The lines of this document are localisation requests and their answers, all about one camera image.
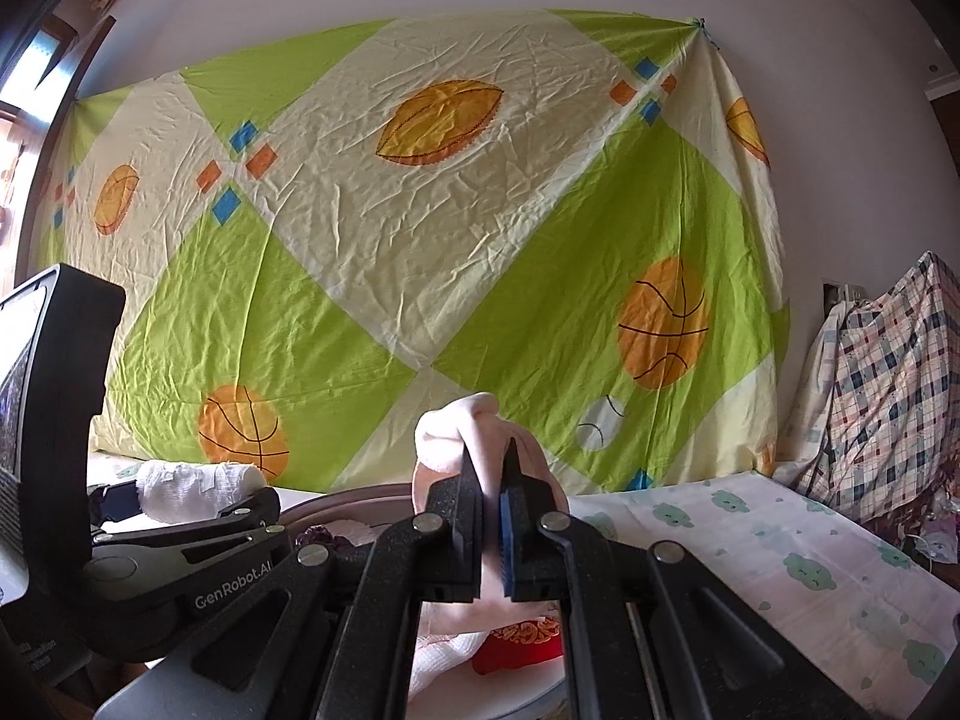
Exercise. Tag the white gauze cloth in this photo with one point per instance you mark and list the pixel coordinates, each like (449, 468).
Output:
(195, 484)

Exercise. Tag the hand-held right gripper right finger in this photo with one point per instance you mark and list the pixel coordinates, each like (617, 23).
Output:
(511, 540)

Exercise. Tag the pink cloth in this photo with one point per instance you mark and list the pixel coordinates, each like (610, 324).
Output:
(457, 427)

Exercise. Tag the purple soft item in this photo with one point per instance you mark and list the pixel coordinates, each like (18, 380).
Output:
(315, 536)

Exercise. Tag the crumpled plastic bag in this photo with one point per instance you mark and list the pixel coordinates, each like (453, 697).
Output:
(934, 536)

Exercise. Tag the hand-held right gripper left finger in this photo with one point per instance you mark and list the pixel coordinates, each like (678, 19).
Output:
(457, 532)

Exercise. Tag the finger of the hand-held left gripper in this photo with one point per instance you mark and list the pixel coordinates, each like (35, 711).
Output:
(112, 502)
(240, 511)

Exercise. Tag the red printed cloth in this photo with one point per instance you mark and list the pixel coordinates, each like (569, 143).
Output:
(517, 652)

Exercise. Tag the white wall fixture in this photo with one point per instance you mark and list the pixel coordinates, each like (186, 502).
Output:
(937, 69)

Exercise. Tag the sports print wall sheet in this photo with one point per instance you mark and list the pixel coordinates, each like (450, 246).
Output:
(450, 240)

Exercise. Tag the white knit cloth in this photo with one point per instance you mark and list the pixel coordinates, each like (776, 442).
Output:
(442, 660)

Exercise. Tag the plaid cloth bundle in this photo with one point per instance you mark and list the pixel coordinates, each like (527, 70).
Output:
(892, 390)

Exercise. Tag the brown wooden door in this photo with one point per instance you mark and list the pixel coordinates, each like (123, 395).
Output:
(52, 142)

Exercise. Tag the cloud print bed sheet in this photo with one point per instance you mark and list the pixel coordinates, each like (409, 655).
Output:
(750, 540)

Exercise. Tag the round metal tin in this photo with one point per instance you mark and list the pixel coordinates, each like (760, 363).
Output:
(337, 504)

